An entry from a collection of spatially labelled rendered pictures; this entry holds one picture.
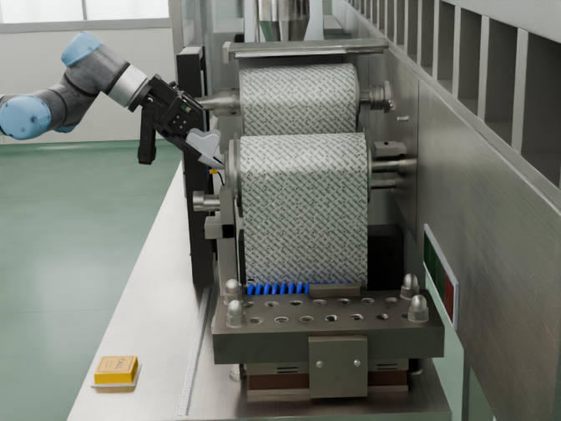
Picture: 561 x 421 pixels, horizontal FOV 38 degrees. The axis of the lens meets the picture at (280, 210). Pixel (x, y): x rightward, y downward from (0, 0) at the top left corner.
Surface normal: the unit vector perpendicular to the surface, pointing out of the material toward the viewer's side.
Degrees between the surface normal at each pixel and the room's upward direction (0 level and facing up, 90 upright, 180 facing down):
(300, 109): 92
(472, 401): 90
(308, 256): 90
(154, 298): 0
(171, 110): 90
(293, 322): 0
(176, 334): 0
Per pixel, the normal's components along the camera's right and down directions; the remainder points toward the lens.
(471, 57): 0.00, 0.31
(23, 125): -0.29, 0.31
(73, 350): -0.04, -0.95
